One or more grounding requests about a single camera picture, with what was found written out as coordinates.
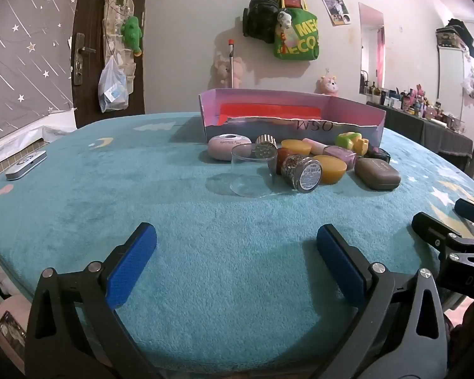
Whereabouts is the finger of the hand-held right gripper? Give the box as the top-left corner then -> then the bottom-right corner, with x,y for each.
454,197 -> 474,226
411,211 -> 465,253

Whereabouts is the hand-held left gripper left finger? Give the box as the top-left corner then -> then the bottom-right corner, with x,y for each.
25,222 -> 159,379

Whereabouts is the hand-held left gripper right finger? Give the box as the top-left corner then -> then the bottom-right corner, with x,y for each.
316,223 -> 449,379

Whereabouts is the brown eye shadow case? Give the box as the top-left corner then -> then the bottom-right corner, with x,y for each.
354,157 -> 402,191

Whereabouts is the black nail polish bottle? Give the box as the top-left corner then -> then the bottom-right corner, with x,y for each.
365,147 -> 392,164

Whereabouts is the orange round soap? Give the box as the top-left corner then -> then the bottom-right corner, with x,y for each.
312,155 -> 347,185
280,139 -> 313,156

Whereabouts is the glitter jar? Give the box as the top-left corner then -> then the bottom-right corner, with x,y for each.
276,148 -> 323,194

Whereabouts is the purple nail polish bottle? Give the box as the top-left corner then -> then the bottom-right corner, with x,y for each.
302,137 -> 358,166

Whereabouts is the green yellow toy figure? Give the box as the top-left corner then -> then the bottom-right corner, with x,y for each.
336,131 -> 370,156

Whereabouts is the clear glass cup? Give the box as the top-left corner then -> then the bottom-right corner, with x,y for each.
230,143 -> 279,199

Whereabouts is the lilac cardboard box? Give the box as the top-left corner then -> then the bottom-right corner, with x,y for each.
198,89 -> 387,147

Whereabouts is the white round camera gadget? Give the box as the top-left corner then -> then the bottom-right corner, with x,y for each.
207,134 -> 253,162

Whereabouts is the side table with dark cloth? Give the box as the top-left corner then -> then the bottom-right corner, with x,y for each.
367,100 -> 474,170

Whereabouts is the row of cosmetic bottles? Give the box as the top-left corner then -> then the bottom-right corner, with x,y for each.
365,81 -> 465,131

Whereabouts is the white cabinet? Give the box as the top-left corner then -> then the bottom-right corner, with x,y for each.
436,43 -> 474,135

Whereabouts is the silver remote control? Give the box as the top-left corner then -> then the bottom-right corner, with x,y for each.
5,150 -> 48,181

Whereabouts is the white plastic sheet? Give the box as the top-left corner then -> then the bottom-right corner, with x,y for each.
0,106 -> 77,159

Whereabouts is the pink bear plush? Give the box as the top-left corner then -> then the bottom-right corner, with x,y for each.
315,75 -> 342,97

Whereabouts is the clear plastic bag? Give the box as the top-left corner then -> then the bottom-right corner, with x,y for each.
98,56 -> 129,113

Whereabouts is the dark bag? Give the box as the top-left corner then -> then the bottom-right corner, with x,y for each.
436,18 -> 474,62

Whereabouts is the beige hanging organizer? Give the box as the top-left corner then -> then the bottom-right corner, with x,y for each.
102,0 -> 147,95

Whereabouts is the pink pig plush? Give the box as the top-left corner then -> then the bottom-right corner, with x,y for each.
215,56 -> 245,89

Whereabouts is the mop pole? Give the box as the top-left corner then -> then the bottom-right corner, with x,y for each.
228,39 -> 236,89

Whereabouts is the green tote bag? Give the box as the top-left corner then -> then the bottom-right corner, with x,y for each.
272,0 -> 320,62

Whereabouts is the grey star print curtain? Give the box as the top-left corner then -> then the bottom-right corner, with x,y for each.
0,0 -> 88,148

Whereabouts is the green crocodile plush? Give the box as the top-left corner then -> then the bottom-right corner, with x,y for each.
120,16 -> 145,57

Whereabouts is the dark brown door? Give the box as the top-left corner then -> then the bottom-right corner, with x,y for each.
69,0 -> 151,129

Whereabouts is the black backpack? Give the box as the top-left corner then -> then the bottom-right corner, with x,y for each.
243,0 -> 281,44

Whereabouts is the wall mirror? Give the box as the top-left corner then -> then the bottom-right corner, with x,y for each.
357,2 -> 385,105

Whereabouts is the metal door handle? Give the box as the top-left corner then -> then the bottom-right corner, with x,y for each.
72,33 -> 96,85

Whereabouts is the photo wall poster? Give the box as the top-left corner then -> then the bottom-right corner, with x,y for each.
321,0 -> 351,27

